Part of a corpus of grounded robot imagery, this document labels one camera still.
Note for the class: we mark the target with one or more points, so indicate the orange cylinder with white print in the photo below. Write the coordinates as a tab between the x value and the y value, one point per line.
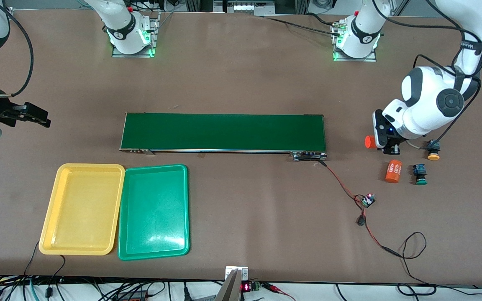
369	142
393	171

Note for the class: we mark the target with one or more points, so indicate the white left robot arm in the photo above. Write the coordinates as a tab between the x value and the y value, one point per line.
429	96

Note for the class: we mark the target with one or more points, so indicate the green mushroom push button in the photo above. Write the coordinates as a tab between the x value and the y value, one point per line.
419	170

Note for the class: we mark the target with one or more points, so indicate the yellow mushroom push button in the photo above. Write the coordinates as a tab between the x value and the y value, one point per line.
433	156

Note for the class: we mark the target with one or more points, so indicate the small green controller board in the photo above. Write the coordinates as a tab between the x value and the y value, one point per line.
367	201

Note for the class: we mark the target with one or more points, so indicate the yellow plastic tray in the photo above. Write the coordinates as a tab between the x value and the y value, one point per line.
82	209

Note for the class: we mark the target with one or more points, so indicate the green conveyor belt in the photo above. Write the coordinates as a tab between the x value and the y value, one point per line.
161	131

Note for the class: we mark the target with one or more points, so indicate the green plastic tray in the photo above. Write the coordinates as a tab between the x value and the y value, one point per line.
153	213

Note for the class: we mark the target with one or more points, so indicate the red clip lead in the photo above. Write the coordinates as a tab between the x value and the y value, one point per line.
276	288

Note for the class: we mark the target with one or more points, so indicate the silver rack with light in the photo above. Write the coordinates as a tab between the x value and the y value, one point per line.
245	7

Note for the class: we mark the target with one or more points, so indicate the red digit display module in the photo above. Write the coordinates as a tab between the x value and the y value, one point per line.
246	287

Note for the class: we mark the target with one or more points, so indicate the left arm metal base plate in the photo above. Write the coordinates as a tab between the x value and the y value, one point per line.
366	59

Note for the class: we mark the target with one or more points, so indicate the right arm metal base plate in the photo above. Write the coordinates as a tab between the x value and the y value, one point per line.
154	33

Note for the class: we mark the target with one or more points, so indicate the silver bracket plate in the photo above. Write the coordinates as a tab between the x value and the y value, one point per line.
244	274

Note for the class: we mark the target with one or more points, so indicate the grey metal mount bar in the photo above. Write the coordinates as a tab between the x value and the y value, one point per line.
229	290

